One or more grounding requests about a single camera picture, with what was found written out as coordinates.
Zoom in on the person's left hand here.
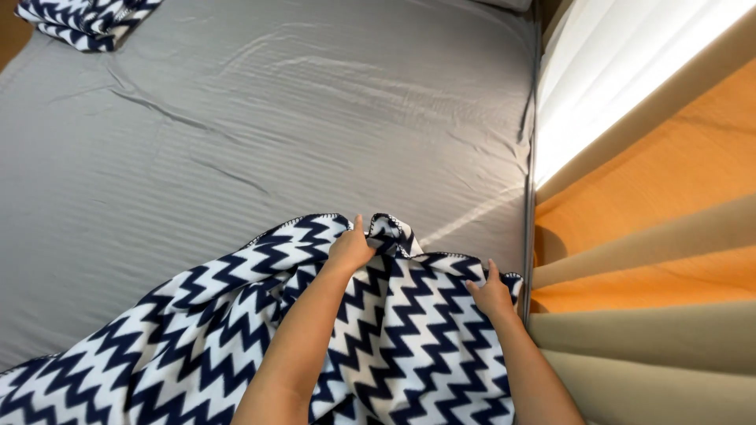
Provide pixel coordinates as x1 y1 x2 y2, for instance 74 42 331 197
326 214 377 274

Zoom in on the orange and beige curtain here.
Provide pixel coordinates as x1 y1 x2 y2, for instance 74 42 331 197
527 9 756 425

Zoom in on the white sheer curtain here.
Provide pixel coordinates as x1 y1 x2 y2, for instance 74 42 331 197
534 0 756 188

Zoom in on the person's right hand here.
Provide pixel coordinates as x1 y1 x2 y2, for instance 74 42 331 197
465 259 517 323

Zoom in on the folded navy white zigzag blanket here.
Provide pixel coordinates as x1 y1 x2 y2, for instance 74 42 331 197
16 0 163 53

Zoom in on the grey striped bed sheet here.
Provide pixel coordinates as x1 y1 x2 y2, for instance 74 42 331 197
0 0 539 371

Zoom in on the navy white zigzag fleece blanket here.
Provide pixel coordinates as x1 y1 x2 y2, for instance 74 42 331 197
0 212 524 425

